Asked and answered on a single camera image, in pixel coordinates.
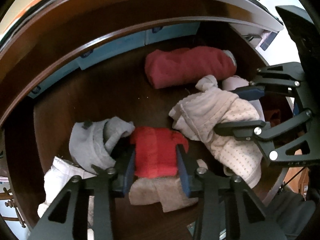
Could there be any dark wooden drawer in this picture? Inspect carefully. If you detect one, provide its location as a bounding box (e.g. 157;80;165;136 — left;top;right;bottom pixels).
0;17;297;233

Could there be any grey underwear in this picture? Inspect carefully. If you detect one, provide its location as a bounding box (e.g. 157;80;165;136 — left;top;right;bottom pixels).
69;117;135;175

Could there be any cream dotted underwear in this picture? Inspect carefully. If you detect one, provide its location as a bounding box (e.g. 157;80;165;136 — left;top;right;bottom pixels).
197;99;262;188

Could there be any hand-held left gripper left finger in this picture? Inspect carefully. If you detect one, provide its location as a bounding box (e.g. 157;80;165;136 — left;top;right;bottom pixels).
29;149;137;240

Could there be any beige terry underwear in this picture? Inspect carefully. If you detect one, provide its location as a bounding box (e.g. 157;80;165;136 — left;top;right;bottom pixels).
129;176;200;213

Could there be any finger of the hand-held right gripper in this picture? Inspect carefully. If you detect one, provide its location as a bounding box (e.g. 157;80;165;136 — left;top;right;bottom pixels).
214;109;313;167
235;64;305;101

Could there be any white underwear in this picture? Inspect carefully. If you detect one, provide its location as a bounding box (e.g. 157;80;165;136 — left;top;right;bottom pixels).
37;156;97;218

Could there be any dark red grey-band underwear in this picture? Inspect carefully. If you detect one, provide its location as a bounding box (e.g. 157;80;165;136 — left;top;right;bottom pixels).
145;47;237;89

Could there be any pale pink underwear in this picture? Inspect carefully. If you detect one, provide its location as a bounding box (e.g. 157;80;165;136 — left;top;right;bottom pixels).
222;76;265;122

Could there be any blue white card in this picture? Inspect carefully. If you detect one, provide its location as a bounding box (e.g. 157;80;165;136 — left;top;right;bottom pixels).
257;30;279;52

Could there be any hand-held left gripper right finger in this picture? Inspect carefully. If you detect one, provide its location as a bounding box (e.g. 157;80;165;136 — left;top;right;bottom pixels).
176;144;287;240

